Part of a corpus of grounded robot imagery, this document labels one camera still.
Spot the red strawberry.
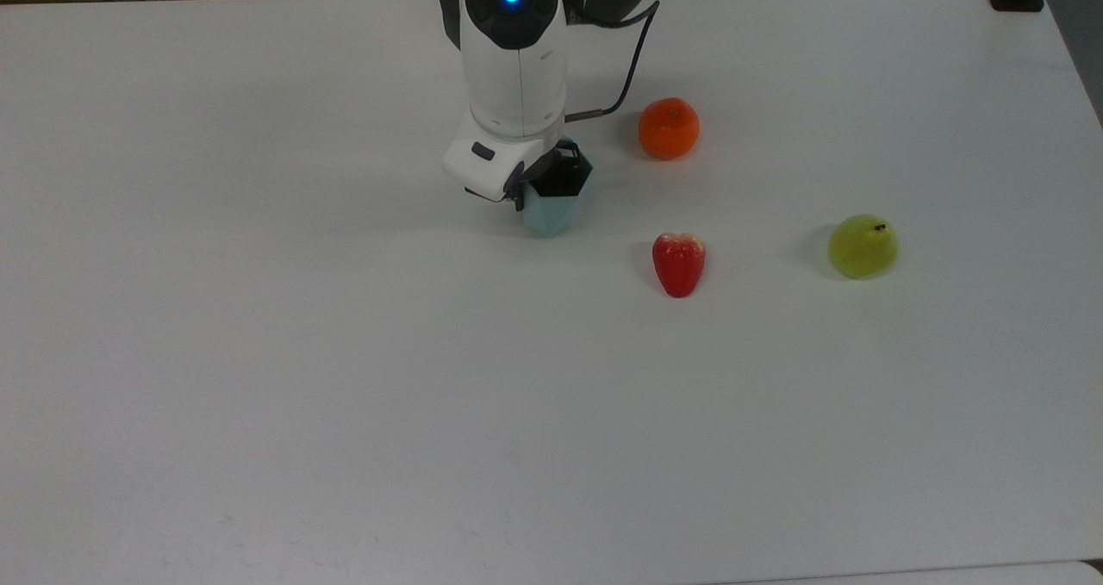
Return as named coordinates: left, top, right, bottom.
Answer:
left=651, top=231, right=708, bottom=300

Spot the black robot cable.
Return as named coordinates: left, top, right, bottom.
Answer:
left=564, top=0, right=662, bottom=126

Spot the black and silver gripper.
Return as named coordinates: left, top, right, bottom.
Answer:
left=442, top=109, right=590, bottom=213

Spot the orange fruit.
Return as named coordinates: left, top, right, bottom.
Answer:
left=637, top=96, right=701, bottom=162

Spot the teal hexagonal mug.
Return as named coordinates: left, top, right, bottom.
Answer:
left=520, top=137, right=596, bottom=240

